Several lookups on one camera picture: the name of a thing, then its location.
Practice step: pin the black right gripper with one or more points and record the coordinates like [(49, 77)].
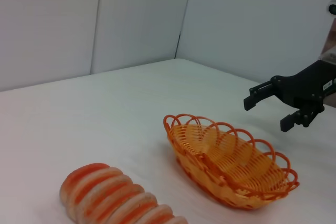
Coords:
[(304, 85)]

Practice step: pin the orange woven plastic basket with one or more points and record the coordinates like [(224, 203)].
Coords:
[(236, 161)]

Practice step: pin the orange striped bread loaf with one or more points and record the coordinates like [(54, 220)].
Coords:
[(110, 192)]

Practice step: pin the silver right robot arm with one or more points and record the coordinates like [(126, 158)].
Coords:
[(331, 37)]

